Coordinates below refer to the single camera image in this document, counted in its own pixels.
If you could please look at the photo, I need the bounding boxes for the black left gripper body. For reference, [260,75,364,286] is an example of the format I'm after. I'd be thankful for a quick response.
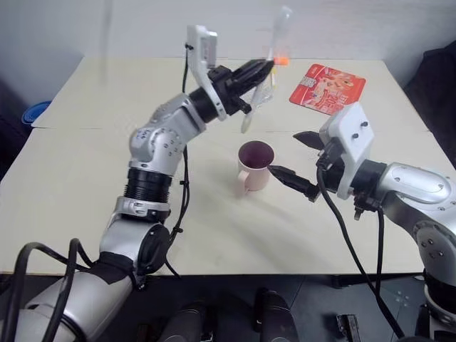
[208,66,251,117]

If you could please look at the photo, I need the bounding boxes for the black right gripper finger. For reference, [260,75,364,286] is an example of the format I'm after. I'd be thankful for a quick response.
[292,130,326,151]
[267,165,322,204]

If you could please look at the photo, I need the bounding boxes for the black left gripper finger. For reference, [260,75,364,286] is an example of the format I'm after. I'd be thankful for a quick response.
[233,58,276,81]
[237,69,270,98]

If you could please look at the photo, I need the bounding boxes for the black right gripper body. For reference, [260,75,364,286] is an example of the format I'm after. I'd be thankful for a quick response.
[315,140,353,195]

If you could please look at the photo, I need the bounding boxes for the clear plastic bag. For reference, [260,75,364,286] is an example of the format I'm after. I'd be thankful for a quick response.
[240,5,295,135]

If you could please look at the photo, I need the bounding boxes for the pink mug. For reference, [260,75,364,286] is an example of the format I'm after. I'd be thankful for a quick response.
[237,140,276,197]

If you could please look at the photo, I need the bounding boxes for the red printed flat packet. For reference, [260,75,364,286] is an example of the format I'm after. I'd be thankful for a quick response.
[287,63,367,117]

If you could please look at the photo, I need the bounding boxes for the dark rounded shape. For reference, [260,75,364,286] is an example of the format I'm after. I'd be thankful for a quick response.
[254,286,304,342]
[166,300,219,342]

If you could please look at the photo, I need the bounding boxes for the black bulky object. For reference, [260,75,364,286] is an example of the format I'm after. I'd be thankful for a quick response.
[403,40,456,152]

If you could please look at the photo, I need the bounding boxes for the blue round ribbed object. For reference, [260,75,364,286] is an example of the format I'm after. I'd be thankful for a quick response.
[21,100,53,126]

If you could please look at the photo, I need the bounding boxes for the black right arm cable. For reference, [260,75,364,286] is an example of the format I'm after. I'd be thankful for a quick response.
[316,156,407,339]

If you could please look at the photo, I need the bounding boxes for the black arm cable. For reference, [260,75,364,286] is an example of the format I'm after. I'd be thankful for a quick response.
[316,156,407,339]
[167,41,195,279]

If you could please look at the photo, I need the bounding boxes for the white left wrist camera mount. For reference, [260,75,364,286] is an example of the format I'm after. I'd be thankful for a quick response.
[185,24,228,121]

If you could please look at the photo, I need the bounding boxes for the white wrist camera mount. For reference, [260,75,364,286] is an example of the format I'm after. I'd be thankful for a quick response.
[319,102,376,200]
[185,24,228,121]

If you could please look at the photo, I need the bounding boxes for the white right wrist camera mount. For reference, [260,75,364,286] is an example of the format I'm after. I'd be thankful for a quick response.
[319,102,376,200]

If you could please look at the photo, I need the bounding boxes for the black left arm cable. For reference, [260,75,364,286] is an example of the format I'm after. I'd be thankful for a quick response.
[167,41,195,279]

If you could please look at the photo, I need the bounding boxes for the black left shoulder cable loops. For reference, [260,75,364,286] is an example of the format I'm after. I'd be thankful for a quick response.
[0,237,98,342]

